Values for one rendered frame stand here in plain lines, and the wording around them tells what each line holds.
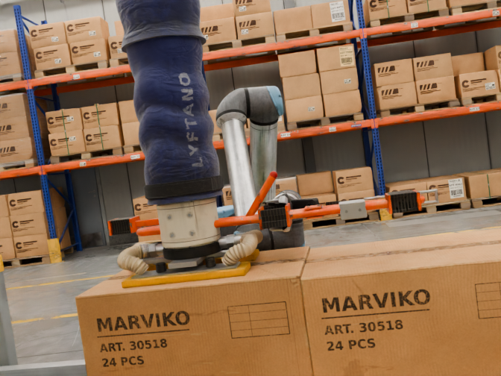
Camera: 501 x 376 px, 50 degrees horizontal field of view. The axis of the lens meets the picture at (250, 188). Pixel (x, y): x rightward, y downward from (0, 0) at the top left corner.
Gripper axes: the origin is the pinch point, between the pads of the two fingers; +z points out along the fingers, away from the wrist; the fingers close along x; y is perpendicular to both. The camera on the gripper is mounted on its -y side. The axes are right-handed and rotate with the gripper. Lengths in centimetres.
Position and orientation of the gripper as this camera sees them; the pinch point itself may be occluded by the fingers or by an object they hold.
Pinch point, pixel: (284, 215)
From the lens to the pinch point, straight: 152.7
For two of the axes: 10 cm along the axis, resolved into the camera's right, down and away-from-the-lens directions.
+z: -1.6, 0.8, -9.8
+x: -1.4, -9.9, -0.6
